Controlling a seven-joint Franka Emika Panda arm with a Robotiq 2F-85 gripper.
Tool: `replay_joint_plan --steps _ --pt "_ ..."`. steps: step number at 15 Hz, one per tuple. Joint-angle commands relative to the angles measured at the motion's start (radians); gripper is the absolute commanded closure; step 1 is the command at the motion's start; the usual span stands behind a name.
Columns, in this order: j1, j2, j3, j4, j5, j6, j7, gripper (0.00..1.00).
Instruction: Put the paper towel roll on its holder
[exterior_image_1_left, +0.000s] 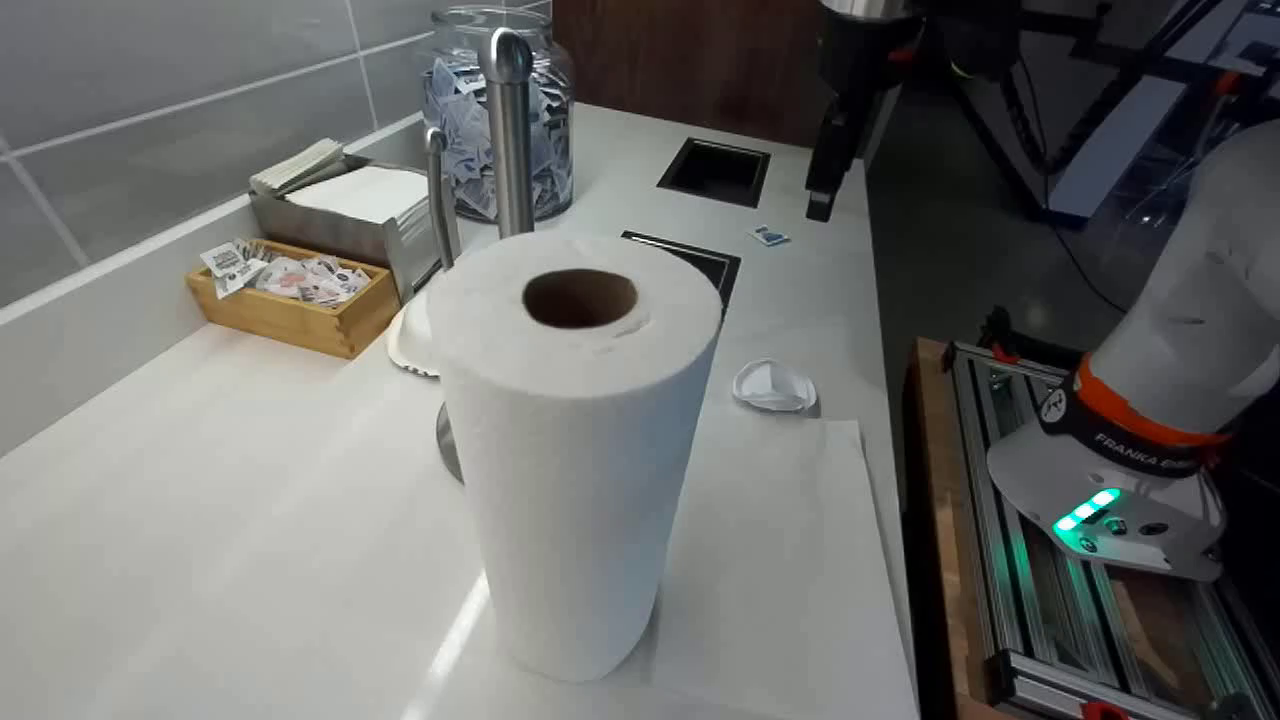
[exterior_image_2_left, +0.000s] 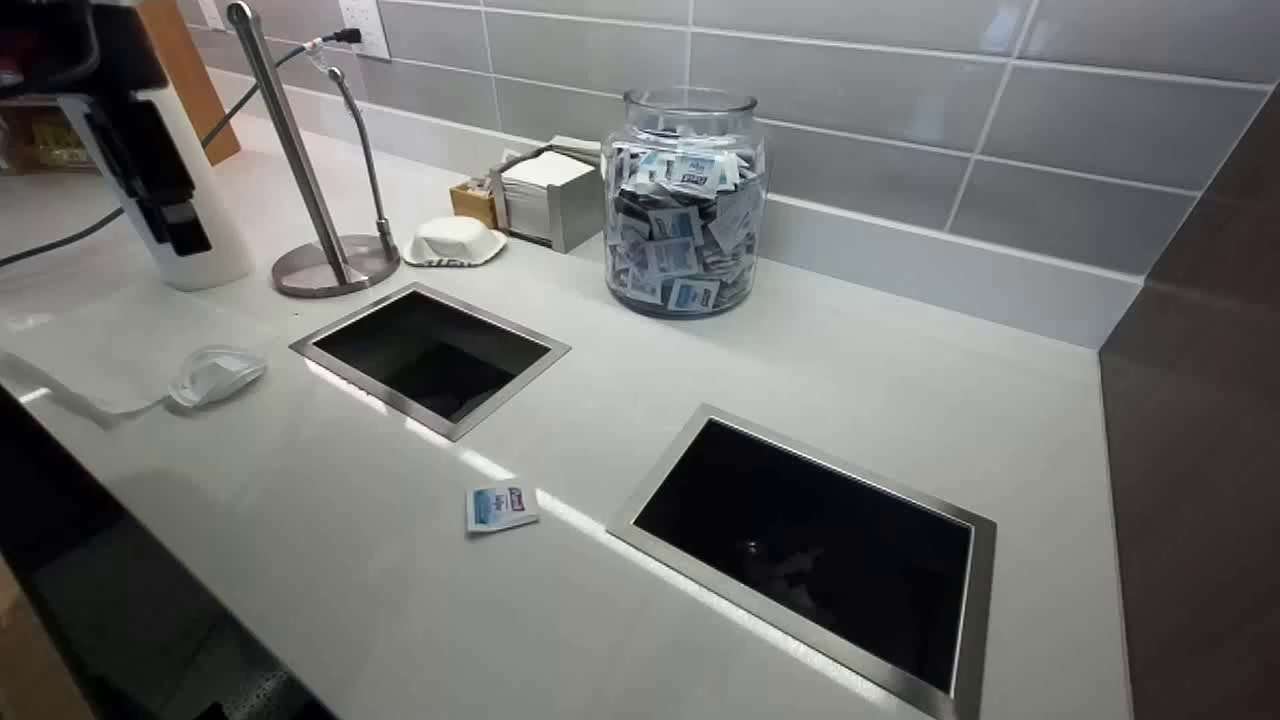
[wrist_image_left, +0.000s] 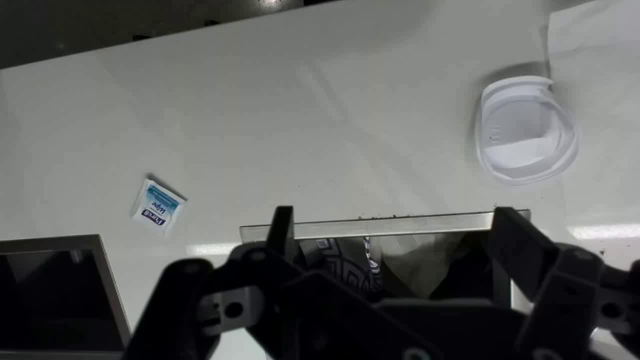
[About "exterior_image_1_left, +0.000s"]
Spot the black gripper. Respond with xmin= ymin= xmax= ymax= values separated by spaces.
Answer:
xmin=804 ymin=0 xmax=922 ymax=219

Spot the white paper towel roll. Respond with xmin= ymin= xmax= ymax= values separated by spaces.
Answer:
xmin=429 ymin=233 xmax=723 ymax=682

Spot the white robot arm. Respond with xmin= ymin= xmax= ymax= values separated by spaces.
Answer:
xmin=983 ymin=122 xmax=1280 ymax=581

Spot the metal paper towel holder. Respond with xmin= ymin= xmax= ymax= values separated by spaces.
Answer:
xmin=385 ymin=23 xmax=542 ymax=487

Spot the black square counter opening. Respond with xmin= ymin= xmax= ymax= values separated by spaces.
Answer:
xmin=660 ymin=138 xmax=768 ymax=209

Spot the crumpled white wrapper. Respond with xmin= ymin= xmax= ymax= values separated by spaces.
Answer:
xmin=731 ymin=361 xmax=820 ymax=415

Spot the glass jar with packets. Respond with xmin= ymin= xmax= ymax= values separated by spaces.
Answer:
xmin=422 ymin=0 xmax=573 ymax=219

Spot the white paper sheet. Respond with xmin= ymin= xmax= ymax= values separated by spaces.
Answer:
xmin=651 ymin=411 xmax=916 ymax=720

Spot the metal napkin dispenser box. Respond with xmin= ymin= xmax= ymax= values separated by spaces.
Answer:
xmin=249 ymin=140 xmax=439 ymax=296

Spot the wooden tray with packets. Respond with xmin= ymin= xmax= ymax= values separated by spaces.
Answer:
xmin=188 ymin=242 xmax=400 ymax=358

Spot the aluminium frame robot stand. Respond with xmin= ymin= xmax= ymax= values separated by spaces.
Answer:
xmin=924 ymin=343 xmax=1280 ymax=720

